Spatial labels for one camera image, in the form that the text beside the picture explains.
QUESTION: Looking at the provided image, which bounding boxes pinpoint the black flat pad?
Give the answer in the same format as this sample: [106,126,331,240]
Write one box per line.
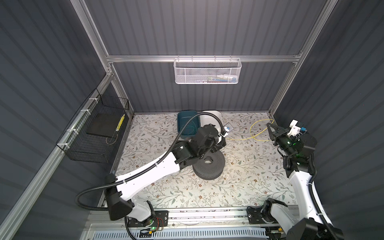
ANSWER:
[86,114,121,138]

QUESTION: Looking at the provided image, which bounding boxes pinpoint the white wire wall basket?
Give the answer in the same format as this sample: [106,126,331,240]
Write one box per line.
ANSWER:
[173,58,242,85]

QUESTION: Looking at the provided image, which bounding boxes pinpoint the yellow cable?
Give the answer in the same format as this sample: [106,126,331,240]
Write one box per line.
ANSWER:
[225,119,275,142]

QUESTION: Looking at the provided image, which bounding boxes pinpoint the yellow perforated strip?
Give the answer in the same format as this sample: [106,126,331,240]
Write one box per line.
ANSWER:
[116,114,126,132]

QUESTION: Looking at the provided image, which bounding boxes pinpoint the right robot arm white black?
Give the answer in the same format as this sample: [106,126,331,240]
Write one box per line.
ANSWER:
[247,120,345,240]

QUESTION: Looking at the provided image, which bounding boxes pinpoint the black wire wall basket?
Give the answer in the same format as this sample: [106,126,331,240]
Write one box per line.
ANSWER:
[57,90,130,164]

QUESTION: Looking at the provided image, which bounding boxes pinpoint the white plastic tray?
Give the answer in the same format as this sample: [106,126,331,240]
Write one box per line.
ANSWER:
[200,110,223,133]

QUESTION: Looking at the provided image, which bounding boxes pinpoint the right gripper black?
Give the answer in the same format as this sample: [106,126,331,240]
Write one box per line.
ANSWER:
[267,123,295,159]

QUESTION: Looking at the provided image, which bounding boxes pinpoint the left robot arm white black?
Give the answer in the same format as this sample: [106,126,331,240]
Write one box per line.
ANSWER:
[75,111,229,225]

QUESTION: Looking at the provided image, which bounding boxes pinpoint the white vented cover strip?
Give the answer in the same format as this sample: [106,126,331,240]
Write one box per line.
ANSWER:
[92,228,268,240]

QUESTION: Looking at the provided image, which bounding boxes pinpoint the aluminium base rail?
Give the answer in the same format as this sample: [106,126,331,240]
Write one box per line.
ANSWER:
[86,205,328,232]

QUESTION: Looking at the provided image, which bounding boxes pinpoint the grey foam spool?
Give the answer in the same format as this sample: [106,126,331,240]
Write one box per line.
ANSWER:
[193,151,226,181]

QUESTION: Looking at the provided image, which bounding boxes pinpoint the teal plastic tray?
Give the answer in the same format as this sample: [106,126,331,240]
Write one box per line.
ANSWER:
[177,110,201,139]

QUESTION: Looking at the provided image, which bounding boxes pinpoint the items in white basket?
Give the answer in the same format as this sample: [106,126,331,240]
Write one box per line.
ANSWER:
[197,75,239,84]

